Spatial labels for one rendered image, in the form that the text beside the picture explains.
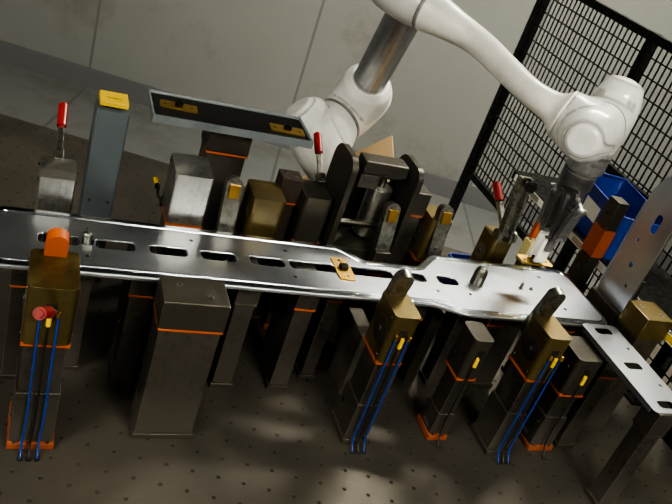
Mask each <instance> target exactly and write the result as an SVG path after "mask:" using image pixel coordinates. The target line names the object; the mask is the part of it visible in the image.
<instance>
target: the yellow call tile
mask: <svg viewBox="0 0 672 504"><path fill-rule="evenodd" d="M99 101H100V105H104V106H109V107H111V108H121V109H126V110H128V109H129V101H128V95H127V94H122V93H116V92H111V91H106V90H100V91H99Z"/></svg>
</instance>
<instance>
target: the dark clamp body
mask: <svg viewBox="0 0 672 504"><path fill-rule="evenodd" d="M303 180H304V184H303V187H302V190H301V193H300V196H299V199H298V202H297V205H296V206H294V208H293V211H292V214H291V217H290V220H289V223H288V226H287V230H286V233H285V236H284V239H286V240H294V241H302V242H311V243H319V242H318V241H319V239H320V236H321V233H322V230H323V227H324V224H325V221H326V218H327V216H328V213H329V210H330V207H331V204H332V201H333V198H332V196H331V194H330V193H329V191H328V189H327V187H326V185H325V184H324V183H318V182H317V181H314V180H307V179H303ZM275 267H284V265H283V262H282V261H280V260H277V261H276V264H275ZM278 295H279V293H271V292H266V295H265V298H264V301H263V304H262V308H261V311H260V316H261V318H260V322H261V325H262V328H263V329H266V330H267V328H268V325H269V322H270V319H271V316H272V313H273V310H274V307H275V304H276V301H277V298H278Z"/></svg>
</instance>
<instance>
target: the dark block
mask: <svg viewBox="0 0 672 504"><path fill-rule="evenodd" d="M431 197H432V195H431V193H430V192H429V191H428V189H427V188H426V187H425V185H424V184H423V186H422V188H421V191H420V193H419V196H418V198H417V201H416V203H415V205H414V208H413V210H412V213H411V215H410V218H409V220H408V223H407V225H406V228H405V230H404V232H403V235H402V237H401V240H400V242H399V245H398V247H397V250H396V252H395V254H391V255H390V258H389V260H388V262H387V263H390V264H399V265H401V263H402V261H403V258H404V256H405V254H406V251H407V249H408V246H409V244H410V242H411V239H412V237H413V234H414V232H415V230H416V227H417V225H418V222H419V220H420V218H423V216H424V214H425V211H426V209H427V206H428V204H429V202H430V199H431ZM379 277H380V278H391V275H390V273H388V272H383V274H382V276H379ZM377 303H378V302H370V301H369V304H368V306H367V308H366V311H365V315H366V317H367V319H368V321H369V323H370V322H371V320H372V317H373V315H374V313H375V309H374V308H375V306H376V305H377Z"/></svg>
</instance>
